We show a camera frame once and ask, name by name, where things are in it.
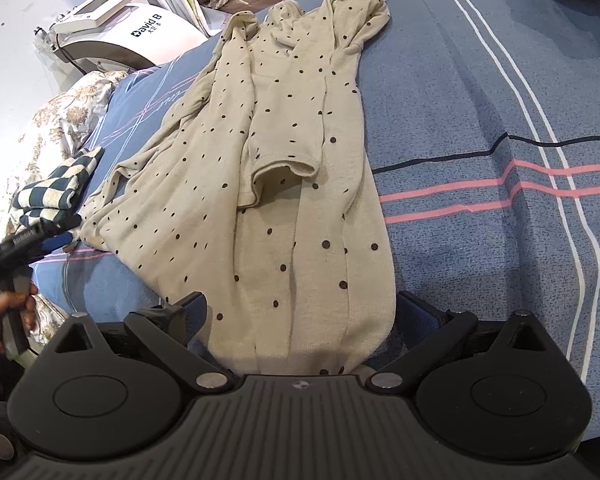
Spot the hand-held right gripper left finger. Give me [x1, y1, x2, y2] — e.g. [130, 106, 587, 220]
[39, 291, 237, 392]

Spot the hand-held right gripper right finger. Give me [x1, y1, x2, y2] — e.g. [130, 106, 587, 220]
[365, 290, 577, 392]

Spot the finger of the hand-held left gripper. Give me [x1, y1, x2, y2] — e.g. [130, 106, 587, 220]
[30, 213, 84, 262]

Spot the beige polka dot dress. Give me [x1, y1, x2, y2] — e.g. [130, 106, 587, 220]
[77, 0, 398, 377]

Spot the blue white checkered cloth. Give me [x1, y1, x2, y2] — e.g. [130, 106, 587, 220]
[9, 146, 106, 229]

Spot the floral print quilt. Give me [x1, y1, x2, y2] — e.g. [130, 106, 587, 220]
[7, 69, 130, 346]

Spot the white machine with screen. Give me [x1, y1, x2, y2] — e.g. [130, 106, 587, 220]
[34, 0, 212, 79]

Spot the blue striped bed sheet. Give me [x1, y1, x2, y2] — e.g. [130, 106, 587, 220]
[30, 0, 600, 457]

